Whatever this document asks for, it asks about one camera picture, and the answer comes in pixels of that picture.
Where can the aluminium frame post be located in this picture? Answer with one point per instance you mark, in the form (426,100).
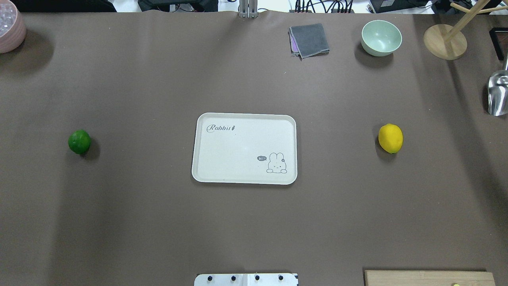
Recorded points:
(248,9)

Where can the pink bowl with ice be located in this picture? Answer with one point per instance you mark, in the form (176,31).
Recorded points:
(12,28)

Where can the cream rabbit tray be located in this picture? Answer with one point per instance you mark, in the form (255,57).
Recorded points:
(245,149)

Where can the metal scoop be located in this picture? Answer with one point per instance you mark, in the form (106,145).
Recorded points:
(498,91)

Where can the green lime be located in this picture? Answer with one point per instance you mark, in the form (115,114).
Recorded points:
(79,142)

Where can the yellow lemon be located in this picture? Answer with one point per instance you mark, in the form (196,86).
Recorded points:
(390,138)

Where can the wooden mug tree stand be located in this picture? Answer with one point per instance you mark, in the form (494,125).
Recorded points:
(446,41)

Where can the wooden cutting board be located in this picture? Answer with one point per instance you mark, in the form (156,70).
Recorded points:
(427,278)

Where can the black tray frame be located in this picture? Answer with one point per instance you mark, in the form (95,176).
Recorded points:
(499,37)

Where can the grey folded cloth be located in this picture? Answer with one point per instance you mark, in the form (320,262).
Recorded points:
(308,40)

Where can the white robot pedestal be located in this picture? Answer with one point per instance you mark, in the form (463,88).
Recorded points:
(247,279)

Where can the mint green bowl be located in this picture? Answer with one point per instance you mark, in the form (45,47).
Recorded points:
(380,38)

